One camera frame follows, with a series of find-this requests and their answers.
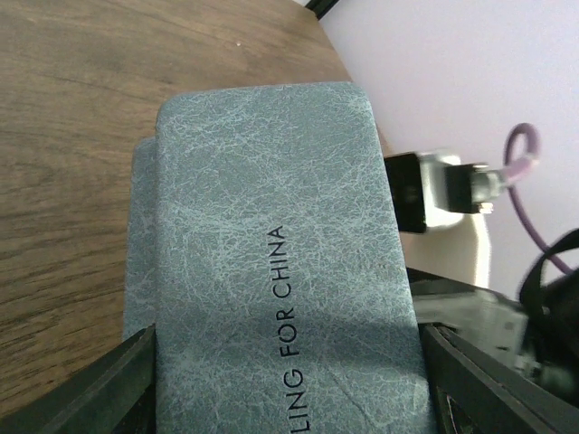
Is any blue-grey glasses case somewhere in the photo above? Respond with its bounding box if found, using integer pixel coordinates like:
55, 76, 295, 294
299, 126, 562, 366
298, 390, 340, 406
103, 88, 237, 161
124, 82, 437, 433

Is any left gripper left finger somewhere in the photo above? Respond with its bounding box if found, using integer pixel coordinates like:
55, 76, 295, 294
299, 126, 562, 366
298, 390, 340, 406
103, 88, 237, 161
1, 325, 156, 433

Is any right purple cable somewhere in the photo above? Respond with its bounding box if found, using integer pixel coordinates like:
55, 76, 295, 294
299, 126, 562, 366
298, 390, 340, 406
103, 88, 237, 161
495, 122, 579, 277

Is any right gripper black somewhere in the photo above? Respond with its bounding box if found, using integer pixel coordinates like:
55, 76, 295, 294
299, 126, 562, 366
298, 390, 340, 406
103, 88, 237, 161
407, 231, 578, 402

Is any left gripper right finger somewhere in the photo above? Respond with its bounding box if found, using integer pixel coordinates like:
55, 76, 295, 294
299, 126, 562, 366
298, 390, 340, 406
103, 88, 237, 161
422, 325, 578, 433

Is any black frame post right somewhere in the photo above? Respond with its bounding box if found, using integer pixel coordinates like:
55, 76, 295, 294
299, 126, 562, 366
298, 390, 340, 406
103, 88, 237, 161
305, 0, 339, 20

